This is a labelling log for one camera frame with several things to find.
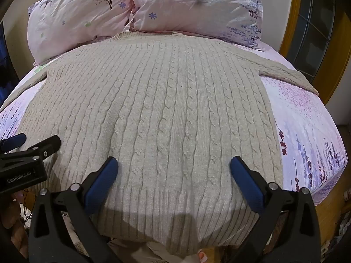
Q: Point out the wooden framed glass door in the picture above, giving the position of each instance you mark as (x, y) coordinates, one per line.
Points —
(312, 24)

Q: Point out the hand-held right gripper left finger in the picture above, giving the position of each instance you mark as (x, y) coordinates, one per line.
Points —
(102, 176)

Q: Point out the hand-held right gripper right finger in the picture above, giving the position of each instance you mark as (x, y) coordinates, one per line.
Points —
(245, 179)

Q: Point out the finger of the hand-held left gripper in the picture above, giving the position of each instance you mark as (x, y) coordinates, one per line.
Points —
(46, 145)
(12, 140)

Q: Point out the pink floral pillow with tree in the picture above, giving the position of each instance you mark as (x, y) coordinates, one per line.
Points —
(76, 16)

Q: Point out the person's left hand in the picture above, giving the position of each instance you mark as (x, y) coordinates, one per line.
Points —
(13, 219)

